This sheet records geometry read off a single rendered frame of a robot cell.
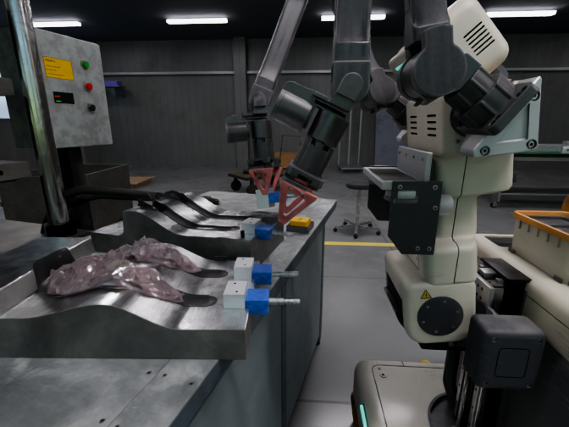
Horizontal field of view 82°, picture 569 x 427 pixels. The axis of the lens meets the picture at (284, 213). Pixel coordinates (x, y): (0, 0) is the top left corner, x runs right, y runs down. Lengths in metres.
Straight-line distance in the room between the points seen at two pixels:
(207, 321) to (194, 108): 9.04
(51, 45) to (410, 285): 1.40
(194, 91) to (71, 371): 9.07
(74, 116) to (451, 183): 1.33
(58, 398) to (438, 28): 0.74
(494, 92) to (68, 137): 1.36
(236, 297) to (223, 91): 8.82
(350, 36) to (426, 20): 0.11
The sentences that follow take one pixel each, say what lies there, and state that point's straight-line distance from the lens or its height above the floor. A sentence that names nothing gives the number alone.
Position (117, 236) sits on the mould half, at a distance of 1.02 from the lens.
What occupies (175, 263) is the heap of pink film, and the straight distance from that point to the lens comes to 0.70.
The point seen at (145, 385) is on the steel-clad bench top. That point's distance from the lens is 0.56.
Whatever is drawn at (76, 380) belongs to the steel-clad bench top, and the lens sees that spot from 0.61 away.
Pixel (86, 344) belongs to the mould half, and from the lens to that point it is 0.63.
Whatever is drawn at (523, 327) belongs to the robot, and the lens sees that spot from 0.87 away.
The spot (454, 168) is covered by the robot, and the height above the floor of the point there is 1.07.
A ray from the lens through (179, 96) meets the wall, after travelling 9.63.
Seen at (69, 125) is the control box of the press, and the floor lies 1.15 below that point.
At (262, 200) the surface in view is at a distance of 0.91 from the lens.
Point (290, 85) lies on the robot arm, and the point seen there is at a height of 1.22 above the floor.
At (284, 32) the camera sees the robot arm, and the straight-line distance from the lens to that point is 1.01.
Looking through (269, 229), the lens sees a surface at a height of 0.90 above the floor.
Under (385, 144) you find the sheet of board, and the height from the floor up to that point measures 0.66.
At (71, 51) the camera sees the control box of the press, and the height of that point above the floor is 1.42.
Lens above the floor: 1.16
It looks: 15 degrees down
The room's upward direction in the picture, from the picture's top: straight up
